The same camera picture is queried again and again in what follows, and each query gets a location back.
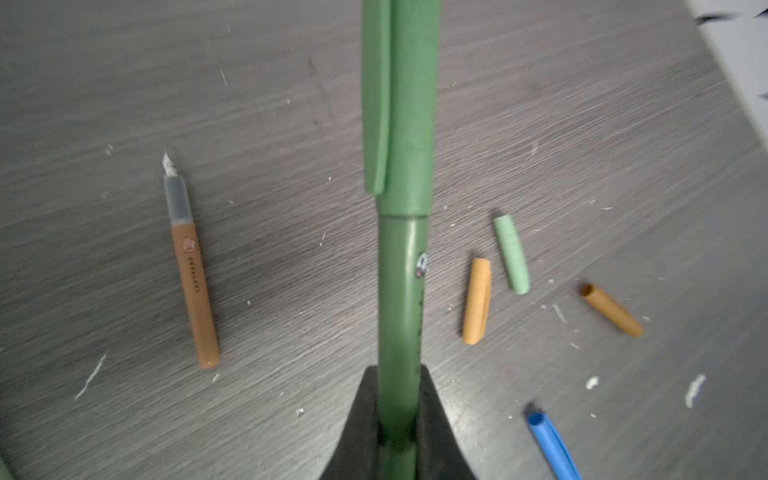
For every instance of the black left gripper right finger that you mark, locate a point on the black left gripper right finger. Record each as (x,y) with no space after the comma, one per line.
(438,453)

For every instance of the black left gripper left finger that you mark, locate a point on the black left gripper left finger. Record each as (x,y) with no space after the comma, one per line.
(356,454)

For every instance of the blue pen cap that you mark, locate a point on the blue pen cap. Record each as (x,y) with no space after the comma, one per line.
(553,447)

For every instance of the dark green pen cap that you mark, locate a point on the dark green pen cap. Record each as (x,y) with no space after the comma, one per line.
(399,76)

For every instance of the dark green pen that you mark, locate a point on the dark green pen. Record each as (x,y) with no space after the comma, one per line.
(402,266)

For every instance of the tan pen cap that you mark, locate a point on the tan pen cap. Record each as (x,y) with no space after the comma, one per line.
(477,301)

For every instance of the brown pen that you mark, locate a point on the brown pen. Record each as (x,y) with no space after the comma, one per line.
(187,249)

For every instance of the brown pen cap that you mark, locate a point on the brown pen cap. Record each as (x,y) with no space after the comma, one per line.
(611,309)

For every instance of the light green pen cap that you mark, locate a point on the light green pen cap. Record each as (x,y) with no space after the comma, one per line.
(513,254)

